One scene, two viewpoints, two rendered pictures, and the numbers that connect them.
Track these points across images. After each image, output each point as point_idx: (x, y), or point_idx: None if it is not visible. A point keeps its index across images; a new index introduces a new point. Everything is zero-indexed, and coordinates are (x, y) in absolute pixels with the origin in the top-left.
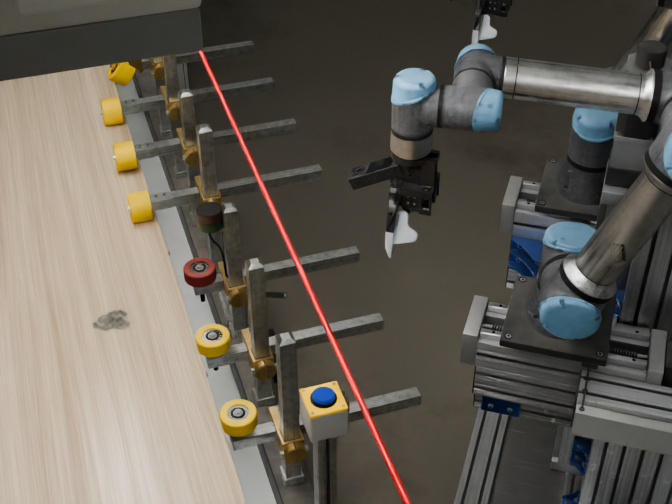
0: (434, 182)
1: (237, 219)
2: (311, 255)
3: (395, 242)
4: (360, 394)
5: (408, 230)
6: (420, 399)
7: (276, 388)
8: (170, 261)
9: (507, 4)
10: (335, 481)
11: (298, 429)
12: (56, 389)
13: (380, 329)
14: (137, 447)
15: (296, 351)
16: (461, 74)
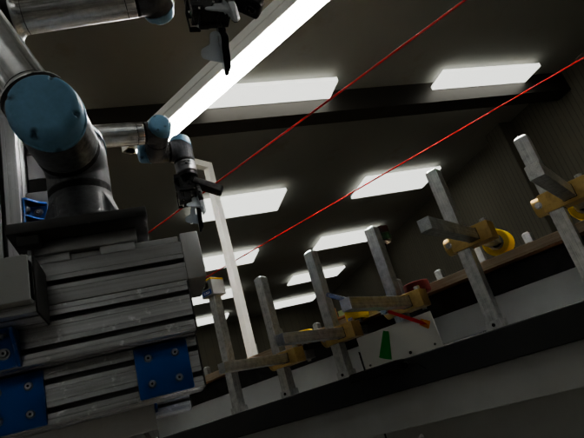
0: (175, 190)
1: (367, 238)
2: (374, 296)
3: (196, 222)
4: (154, 228)
5: (189, 216)
6: (218, 368)
7: (347, 377)
8: (439, 279)
9: (188, 20)
10: (216, 333)
11: (271, 348)
12: None
13: (279, 346)
14: None
15: (255, 286)
16: None
